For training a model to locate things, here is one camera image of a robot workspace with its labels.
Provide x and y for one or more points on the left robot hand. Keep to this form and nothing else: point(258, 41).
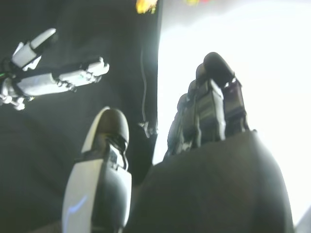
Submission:
point(206, 189)

